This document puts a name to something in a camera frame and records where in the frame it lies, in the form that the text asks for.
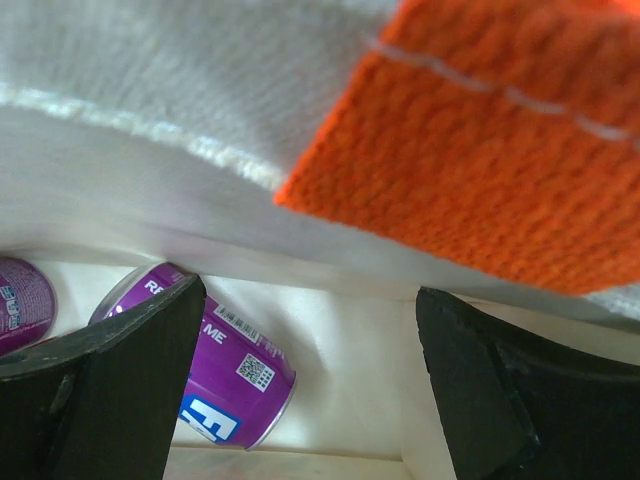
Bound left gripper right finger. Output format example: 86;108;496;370
416;288;639;479

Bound beige canvas bag orange handles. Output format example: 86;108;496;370
1;1;639;479

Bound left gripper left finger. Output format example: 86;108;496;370
1;275;206;479

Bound purple can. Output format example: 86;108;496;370
87;262;299;451
1;257;58;356

